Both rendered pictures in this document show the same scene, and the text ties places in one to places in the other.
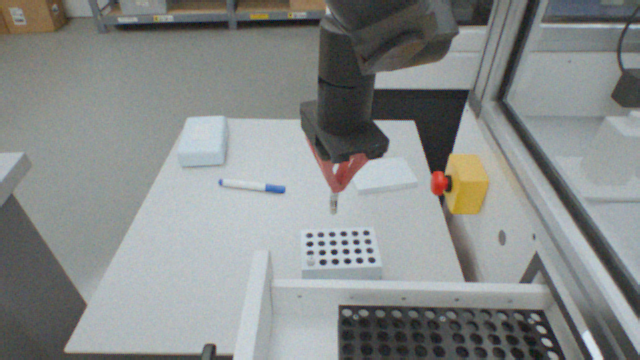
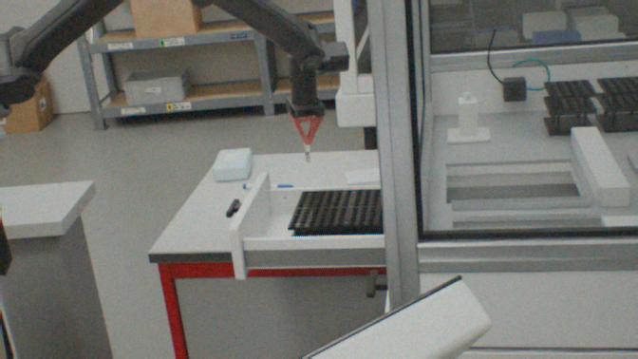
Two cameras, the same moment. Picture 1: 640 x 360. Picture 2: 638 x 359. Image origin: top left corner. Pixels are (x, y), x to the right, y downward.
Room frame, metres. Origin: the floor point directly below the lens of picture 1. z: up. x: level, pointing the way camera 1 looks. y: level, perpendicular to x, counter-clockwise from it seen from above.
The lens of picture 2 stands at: (-1.25, -0.30, 1.52)
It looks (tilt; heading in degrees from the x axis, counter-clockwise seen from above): 22 degrees down; 9
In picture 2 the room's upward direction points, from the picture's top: 6 degrees counter-clockwise
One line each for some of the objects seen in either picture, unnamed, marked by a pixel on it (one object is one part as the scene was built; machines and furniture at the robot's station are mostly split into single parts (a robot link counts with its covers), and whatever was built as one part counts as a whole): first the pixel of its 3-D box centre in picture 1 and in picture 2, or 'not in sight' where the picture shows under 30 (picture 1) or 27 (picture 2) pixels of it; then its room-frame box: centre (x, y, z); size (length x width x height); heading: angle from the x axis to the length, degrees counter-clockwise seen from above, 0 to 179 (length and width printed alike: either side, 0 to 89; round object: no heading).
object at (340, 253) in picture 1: (339, 254); not in sight; (0.42, -0.03, 0.78); 0.12 x 0.08 x 0.04; 93
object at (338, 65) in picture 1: (354, 48); (304, 65); (0.37, -0.03, 1.14); 0.07 x 0.06 x 0.07; 116
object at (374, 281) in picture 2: not in sight; (380, 283); (-0.16, -0.20, 0.91); 0.07 x 0.04 x 0.01; 179
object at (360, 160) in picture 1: (336, 155); (305, 122); (0.38, -0.02, 1.01); 0.07 x 0.07 x 0.09; 22
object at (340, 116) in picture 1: (343, 106); (304, 92); (0.37, -0.03, 1.08); 0.10 x 0.07 x 0.07; 22
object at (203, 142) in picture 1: (204, 139); (233, 163); (0.75, 0.26, 0.78); 0.15 x 0.10 x 0.04; 6
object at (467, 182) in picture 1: (461, 183); not in sight; (0.48, -0.23, 0.88); 0.07 x 0.05 x 0.07; 179
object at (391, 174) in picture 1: (381, 175); (370, 177); (0.64, -0.13, 0.77); 0.13 x 0.09 x 0.02; 102
